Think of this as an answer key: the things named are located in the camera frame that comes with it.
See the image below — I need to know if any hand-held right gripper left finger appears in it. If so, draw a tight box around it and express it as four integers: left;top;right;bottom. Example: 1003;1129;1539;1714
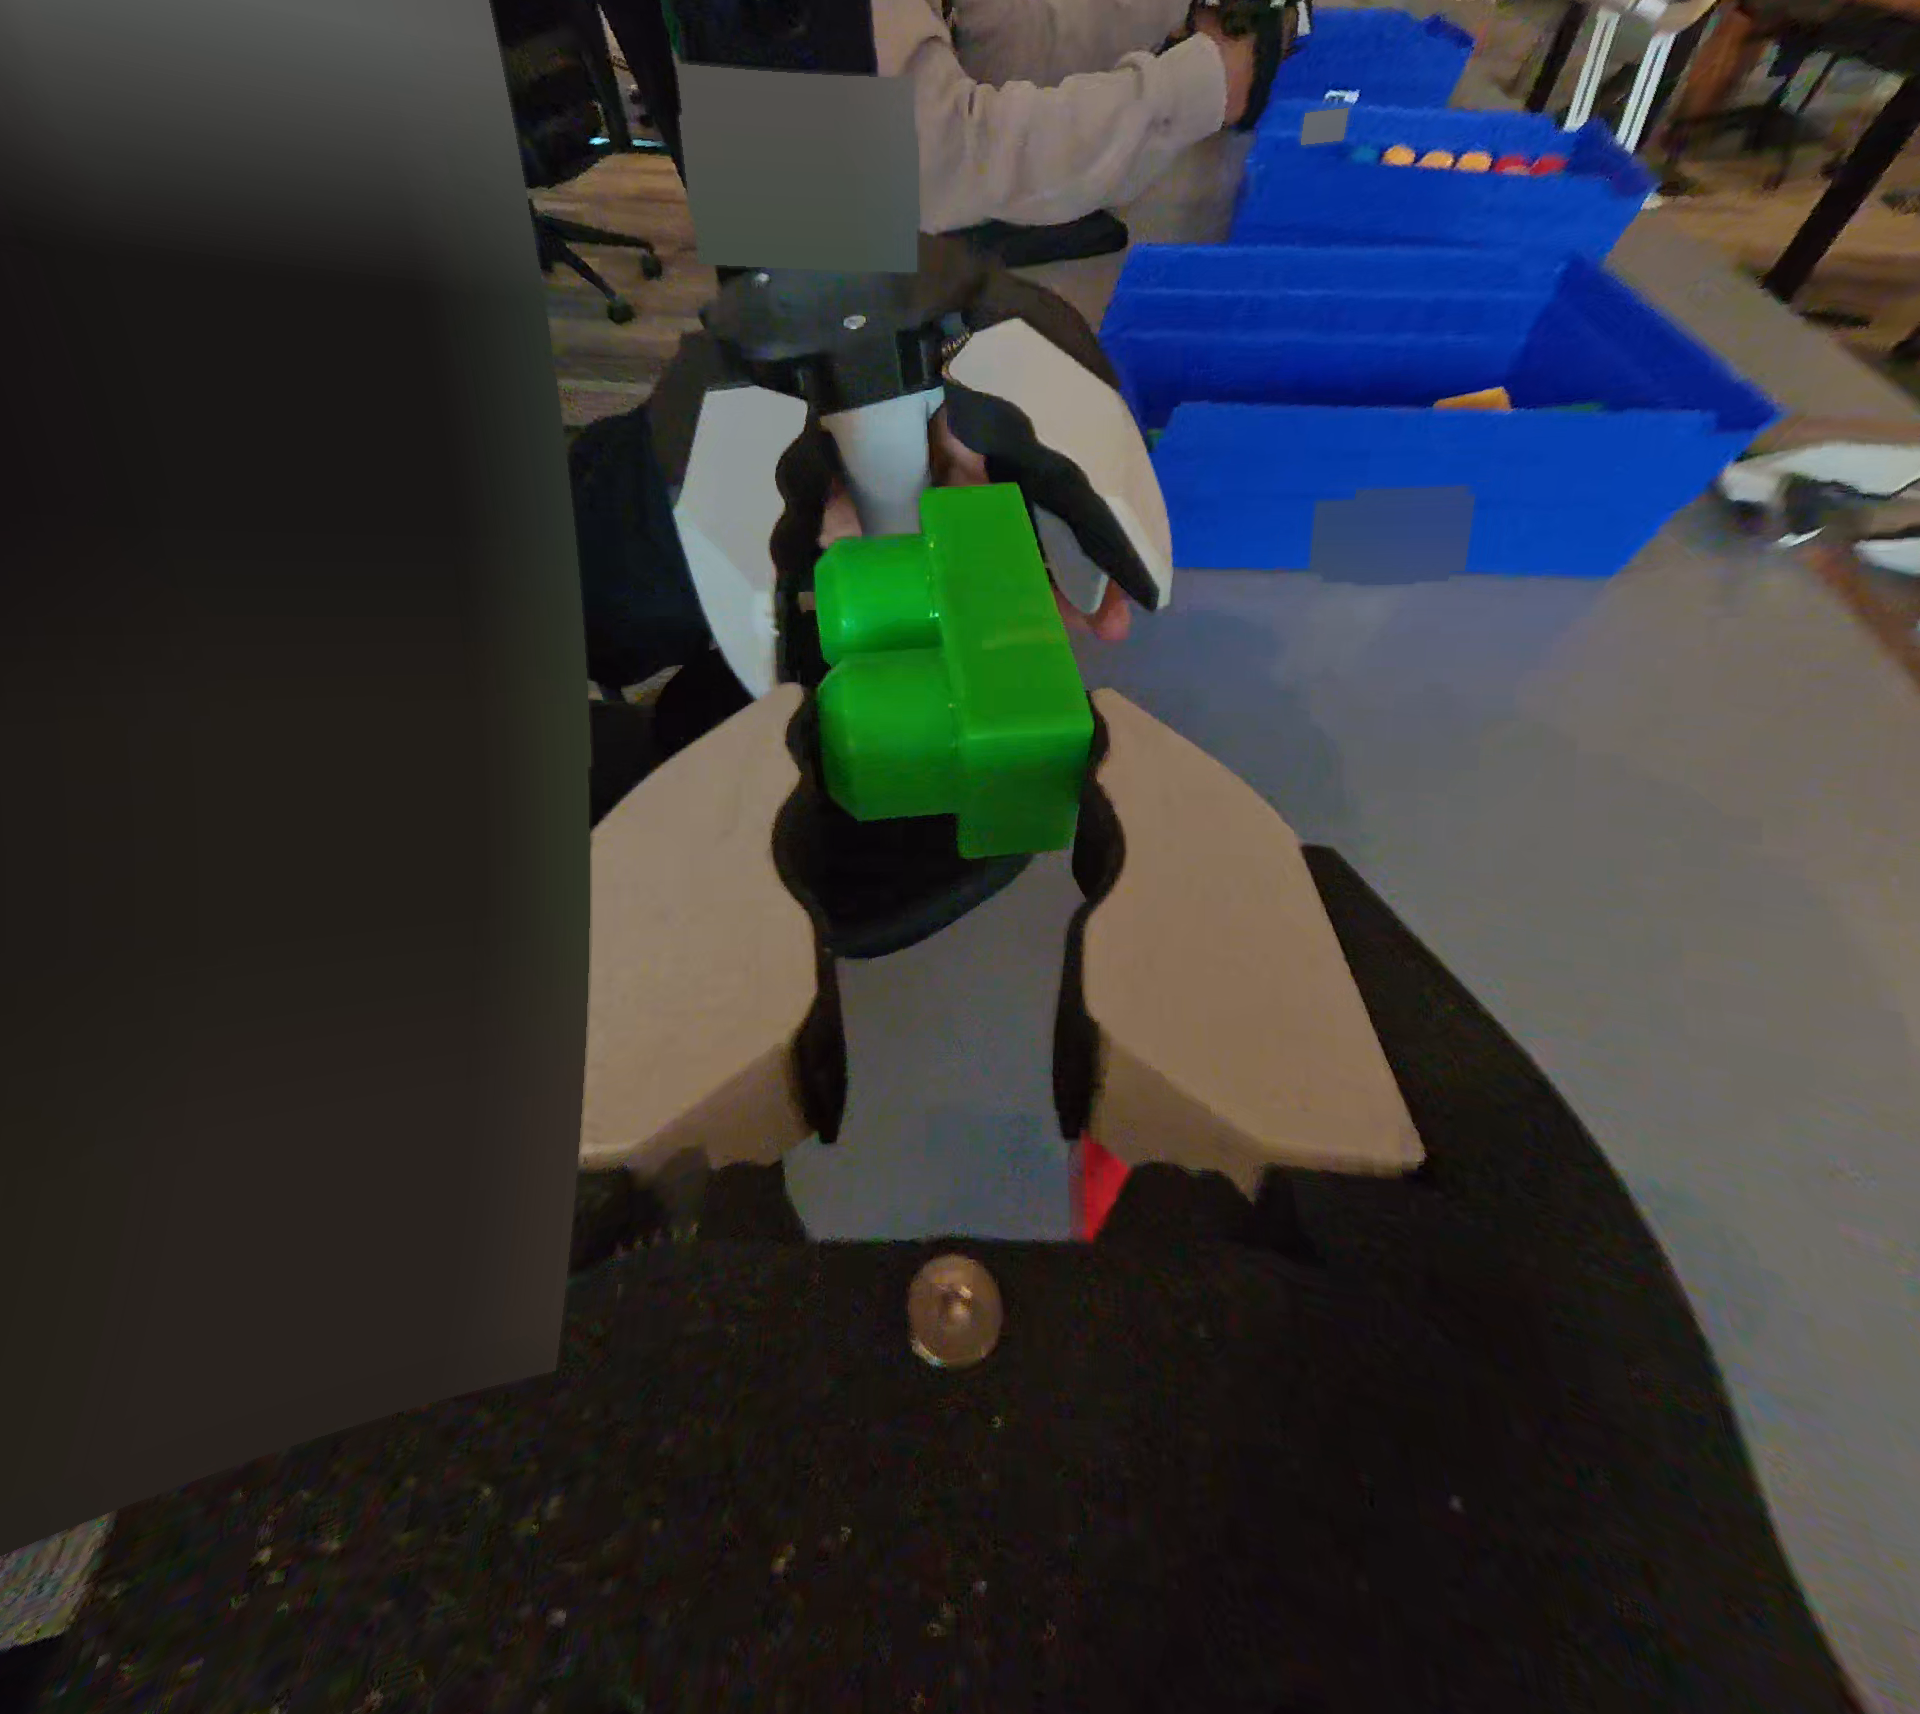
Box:
578;678;857;1181

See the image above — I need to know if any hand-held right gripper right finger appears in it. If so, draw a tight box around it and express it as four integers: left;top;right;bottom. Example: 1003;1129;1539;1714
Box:
1054;692;1432;1191

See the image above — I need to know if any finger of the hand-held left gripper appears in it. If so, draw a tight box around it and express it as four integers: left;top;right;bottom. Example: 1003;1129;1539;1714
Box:
938;332;1181;643
664;380;835;701

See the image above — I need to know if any blue plastic bin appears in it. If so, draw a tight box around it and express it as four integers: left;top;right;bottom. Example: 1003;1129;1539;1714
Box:
1100;247;1779;582
1230;4;1659;261

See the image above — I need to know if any green mega block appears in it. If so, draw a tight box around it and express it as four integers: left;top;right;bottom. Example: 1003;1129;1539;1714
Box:
811;482;1100;862

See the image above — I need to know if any assorted mega blocks row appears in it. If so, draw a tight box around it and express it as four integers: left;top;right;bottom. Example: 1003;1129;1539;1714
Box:
1340;133;1574;180

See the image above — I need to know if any black office chair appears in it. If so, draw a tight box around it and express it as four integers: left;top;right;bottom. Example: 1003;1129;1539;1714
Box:
452;0;669;332

